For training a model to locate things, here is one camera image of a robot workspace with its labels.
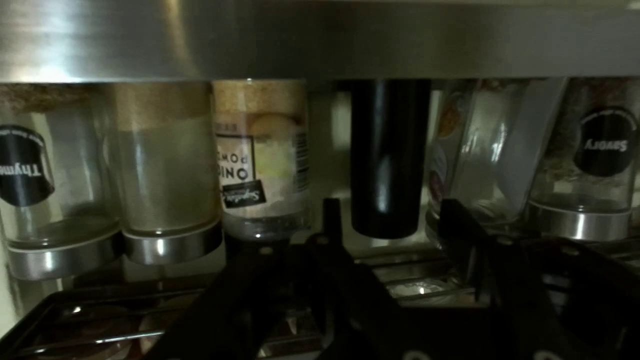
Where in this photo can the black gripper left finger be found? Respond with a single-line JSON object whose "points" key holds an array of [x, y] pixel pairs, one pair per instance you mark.
{"points": [[361, 318]]}

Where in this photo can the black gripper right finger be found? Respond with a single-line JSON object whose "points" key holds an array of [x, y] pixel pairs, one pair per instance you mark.
{"points": [[557, 298]]}

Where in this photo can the black bottle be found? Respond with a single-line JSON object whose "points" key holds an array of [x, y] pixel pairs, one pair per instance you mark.
{"points": [[386, 154]]}

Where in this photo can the glass jar savory label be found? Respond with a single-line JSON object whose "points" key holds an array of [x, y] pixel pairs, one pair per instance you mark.
{"points": [[583, 189]]}

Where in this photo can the empty clear glass jar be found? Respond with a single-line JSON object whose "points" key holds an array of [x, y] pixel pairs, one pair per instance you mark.
{"points": [[487, 147]]}

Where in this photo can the glass jar white label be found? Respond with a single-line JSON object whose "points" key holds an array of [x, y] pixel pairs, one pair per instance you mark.
{"points": [[262, 159]]}

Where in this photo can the plain glass spice jar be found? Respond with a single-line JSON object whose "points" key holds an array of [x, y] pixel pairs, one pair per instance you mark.
{"points": [[162, 165]]}

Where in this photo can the glass jar thyme label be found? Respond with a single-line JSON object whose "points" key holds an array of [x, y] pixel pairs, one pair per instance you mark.
{"points": [[57, 203]]}

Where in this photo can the grey wall spice rack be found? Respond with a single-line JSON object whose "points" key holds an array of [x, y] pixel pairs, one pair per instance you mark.
{"points": [[106, 40]]}

